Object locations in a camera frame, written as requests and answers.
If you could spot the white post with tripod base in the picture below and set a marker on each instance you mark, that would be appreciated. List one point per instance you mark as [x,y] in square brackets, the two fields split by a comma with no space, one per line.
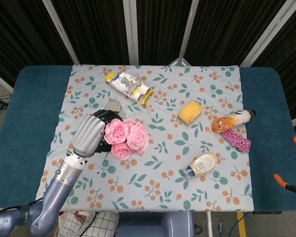
[187,32]

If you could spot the pink artificial flower bouquet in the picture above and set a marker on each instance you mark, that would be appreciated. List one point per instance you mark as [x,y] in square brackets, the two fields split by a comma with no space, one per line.
[118,133]

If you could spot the mayonnaise squeeze bottle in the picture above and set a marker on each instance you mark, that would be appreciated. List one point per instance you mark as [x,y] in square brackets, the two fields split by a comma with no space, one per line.
[203,164]

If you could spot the clear glass vase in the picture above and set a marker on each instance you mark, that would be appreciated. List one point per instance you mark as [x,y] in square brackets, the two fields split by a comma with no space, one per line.
[113,106]

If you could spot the yellow white snack packet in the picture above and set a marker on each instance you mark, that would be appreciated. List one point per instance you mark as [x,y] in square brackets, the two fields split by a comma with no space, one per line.
[129,85]

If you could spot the yellow sponge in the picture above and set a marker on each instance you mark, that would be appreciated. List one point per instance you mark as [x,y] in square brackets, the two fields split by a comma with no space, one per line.
[190,112]

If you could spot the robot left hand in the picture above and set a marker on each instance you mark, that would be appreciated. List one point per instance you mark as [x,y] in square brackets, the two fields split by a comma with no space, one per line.
[88,134]

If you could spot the white table leg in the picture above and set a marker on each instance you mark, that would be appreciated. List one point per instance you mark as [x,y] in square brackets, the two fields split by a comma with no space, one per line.
[209,224]

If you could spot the pink patterned knitted cloth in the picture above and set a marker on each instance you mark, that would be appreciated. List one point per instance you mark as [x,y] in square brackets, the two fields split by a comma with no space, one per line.
[236,142]

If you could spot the robot left arm blue silver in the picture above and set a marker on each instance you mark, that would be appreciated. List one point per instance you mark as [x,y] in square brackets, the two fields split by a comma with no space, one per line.
[58,195]

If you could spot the floral leaf print tablecloth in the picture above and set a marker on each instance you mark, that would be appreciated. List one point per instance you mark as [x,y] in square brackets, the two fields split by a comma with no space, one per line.
[167,148]

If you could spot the teal blue table cover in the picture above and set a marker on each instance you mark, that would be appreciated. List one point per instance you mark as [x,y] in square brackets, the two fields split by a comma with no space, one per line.
[29,118]

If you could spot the blue grey plastic stool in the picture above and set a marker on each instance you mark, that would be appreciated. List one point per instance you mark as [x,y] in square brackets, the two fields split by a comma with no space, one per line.
[155,225]

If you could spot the orange drink bottle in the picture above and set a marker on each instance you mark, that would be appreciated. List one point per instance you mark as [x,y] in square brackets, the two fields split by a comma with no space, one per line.
[230,121]

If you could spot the white black checkered bag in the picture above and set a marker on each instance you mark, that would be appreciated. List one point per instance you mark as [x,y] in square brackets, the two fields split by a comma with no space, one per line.
[101,224]

